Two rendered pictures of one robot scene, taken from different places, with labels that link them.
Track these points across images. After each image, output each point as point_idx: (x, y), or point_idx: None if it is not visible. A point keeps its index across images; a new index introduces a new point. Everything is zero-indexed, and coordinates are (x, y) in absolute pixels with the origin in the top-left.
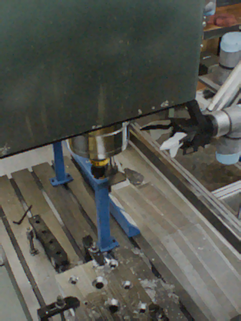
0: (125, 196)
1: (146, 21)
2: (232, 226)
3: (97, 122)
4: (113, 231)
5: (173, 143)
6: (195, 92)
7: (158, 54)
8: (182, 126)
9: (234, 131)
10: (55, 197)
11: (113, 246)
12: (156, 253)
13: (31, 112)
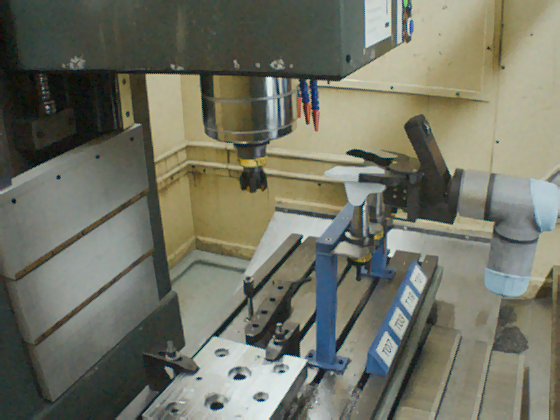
0: (463, 350)
1: None
2: None
3: (177, 61)
4: (358, 355)
5: (348, 173)
6: (340, 64)
7: None
8: (396, 164)
9: (503, 221)
10: (347, 285)
11: (333, 366)
12: (372, 409)
13: (104, 22)
